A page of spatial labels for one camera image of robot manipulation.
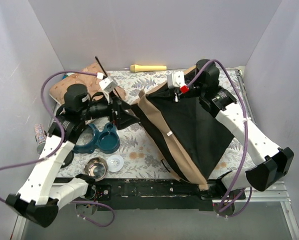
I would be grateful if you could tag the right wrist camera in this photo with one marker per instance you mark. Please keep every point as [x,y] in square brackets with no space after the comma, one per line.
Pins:
[176,80]

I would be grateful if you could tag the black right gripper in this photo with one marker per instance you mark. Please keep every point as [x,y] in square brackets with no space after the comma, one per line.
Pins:
[169,91]

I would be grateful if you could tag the clear plastic lid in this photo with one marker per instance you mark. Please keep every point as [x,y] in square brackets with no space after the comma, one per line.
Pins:
[115,163]

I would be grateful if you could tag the teal double pet feeder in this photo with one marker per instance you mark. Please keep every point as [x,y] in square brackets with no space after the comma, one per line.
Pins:
[107,140]

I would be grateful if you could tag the stainless steel bowl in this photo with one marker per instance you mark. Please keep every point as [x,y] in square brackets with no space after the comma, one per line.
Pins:
[97,168]

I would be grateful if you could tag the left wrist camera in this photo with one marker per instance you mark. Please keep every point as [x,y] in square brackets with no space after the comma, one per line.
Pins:
[106,85]

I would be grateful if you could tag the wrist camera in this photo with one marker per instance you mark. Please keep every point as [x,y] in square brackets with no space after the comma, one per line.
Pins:
[176,80]
[106,85]

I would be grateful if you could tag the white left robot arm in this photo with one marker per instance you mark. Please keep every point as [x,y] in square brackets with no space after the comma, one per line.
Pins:
[36,201]

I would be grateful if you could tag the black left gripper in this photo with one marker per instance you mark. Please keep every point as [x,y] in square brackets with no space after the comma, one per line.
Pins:
[115,111]

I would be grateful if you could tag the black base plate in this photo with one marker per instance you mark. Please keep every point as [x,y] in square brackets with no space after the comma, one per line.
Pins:
[151,194]

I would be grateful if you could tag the aluminium frame rail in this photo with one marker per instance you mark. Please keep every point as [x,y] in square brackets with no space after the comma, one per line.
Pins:
[259,221]

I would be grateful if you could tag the black microphone stand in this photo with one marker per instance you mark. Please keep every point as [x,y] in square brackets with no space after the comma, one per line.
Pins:
[68,160]

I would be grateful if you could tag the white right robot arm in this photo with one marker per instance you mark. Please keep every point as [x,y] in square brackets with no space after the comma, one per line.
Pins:
[271,162]

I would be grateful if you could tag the floral table mat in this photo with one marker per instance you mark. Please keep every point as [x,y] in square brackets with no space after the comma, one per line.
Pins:
[142,159]

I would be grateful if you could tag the peach patterned pillow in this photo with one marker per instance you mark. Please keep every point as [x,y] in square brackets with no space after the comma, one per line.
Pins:
[58,90]

